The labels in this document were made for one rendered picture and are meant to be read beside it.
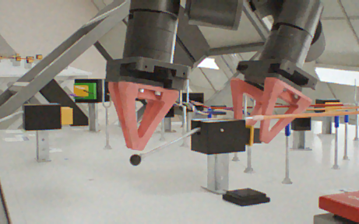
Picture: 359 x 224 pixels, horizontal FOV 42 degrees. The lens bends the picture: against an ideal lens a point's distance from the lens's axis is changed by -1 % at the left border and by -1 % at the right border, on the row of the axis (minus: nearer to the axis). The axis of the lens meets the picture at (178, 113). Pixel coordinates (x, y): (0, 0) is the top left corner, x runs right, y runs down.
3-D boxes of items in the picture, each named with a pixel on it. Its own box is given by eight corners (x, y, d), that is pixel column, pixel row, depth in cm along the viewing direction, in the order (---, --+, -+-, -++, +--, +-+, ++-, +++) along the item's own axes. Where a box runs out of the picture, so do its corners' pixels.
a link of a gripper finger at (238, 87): (247, 144, 67) (270, 84, 68) (279, 151, 61) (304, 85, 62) (210, 126, 64) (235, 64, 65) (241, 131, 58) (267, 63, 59)
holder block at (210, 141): (190, 150, 60) (190, 119, 60) (227, 147, 62) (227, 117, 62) (207, 155, 56) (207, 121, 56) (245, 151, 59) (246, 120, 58)
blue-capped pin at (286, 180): (279, 182, 64) (279, 119, 63) (287, 181, 64) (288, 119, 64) (286, 184, 62) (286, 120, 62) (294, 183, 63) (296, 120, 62)
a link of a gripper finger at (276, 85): (258, 146, 65) (283, 85, 66) (293, 154, 59) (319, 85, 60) (221, 127, 62) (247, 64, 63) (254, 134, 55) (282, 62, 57)
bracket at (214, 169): (200, 187, 61) (200, 149, 61) (216, 185, 62) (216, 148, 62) (219, 194, 57) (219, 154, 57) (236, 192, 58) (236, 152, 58)
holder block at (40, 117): (-13, 161, 81) (-15, 104, 81) (58, 156, 86) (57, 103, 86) (-13, 166, 77) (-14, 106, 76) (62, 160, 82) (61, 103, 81)
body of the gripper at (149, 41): (151, 83, 60) (159, 26, 60) (191, 84, 51) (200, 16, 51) (103, 75, 57) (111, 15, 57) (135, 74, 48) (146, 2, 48)
